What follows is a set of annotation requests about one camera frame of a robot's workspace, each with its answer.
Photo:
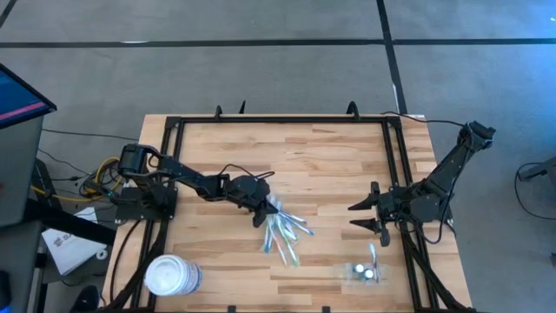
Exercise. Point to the grey stand leg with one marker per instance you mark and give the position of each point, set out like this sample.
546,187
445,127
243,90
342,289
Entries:
543,169

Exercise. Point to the green toothbrush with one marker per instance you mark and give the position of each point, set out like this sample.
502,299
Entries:
292,236
294,260

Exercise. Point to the white toothbrush blue tip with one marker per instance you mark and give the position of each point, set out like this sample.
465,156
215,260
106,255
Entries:
375,261

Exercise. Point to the black round object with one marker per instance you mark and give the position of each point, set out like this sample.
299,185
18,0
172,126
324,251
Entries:
87,300

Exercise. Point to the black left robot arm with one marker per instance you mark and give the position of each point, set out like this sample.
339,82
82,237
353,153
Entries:
182,174

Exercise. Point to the monitor with blue screen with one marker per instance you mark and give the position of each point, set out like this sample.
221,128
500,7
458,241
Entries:
17,100

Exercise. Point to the black aluminium table frame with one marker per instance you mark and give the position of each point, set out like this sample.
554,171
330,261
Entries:
282,119

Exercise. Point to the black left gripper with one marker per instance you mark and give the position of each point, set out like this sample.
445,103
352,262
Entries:
245,191

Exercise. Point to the clear plastic bag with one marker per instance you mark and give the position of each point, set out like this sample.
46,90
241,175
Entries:
343,278

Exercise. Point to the black desk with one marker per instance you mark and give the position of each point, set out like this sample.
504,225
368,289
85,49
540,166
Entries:
65,224

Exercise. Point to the teal mouthwash bottle white cap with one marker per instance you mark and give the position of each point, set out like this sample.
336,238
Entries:
358,268
368,274

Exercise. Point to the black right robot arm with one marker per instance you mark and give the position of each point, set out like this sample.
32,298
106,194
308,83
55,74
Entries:
452,169

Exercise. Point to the white paper booklet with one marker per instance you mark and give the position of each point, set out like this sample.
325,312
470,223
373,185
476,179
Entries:
69,252

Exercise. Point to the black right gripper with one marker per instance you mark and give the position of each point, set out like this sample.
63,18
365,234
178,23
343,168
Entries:
395,206

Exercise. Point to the white tape roll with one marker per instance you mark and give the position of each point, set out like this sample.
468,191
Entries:
98,254

